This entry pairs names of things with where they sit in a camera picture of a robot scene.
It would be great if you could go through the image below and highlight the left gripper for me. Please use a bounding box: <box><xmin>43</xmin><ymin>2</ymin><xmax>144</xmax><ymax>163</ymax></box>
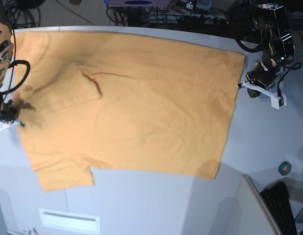
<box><xmin>236</xmin><ymin>56</ymin><xmax>287</xmax><ymax>109</ymax></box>

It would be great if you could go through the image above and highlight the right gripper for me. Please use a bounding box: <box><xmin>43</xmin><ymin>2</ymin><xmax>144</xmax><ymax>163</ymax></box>
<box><xmin>0</xmin><ymin>97</ymin><xmax>35</xmax><ymax>132</ymax></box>

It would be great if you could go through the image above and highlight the yellow t-shirt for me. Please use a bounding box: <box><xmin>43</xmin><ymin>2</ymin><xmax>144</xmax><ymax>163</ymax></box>
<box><xmin>14</xmin><ymin>31</ymin><xmax>245</xmax><ymax>192</ymax></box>

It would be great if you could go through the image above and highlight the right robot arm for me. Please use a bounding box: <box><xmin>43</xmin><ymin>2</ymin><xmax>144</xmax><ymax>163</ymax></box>
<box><xmin>0</xmin><ymin>0</ymin><xmax>30</xmax><ymax>127</ymax></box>

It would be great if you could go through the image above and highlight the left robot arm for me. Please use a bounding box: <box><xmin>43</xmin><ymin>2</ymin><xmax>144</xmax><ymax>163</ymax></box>
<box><xmin>0</xmin><ymin>0</ymin><xmax>302</xmax><ymax>132</ymax></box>

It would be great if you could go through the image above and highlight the green tape roll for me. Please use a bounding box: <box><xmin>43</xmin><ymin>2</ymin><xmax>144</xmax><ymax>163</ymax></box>
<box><xmin>278</xmin><ymin>161</ymin><xmax>292</xmax><ymax>176</ymax></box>

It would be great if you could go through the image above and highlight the black keyboard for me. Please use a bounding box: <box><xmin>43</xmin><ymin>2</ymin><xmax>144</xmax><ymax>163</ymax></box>
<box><xmin>260</xmin><ymin>181</ymin><xmax>297</xmax><ymax>235</ymax></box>

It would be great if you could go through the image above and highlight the white label plate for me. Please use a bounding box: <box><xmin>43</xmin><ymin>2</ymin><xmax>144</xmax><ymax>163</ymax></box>
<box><xmin>39</xmin><ymin>209</ymin><xmax>100</xmax><ymax>235</ymax></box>

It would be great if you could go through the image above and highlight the blue box at top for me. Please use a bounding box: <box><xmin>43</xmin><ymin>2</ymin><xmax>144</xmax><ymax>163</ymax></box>
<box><xmin>103</xmin><ymin>0</ymin><xmax>171</xmax><ymax>7</ymax></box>

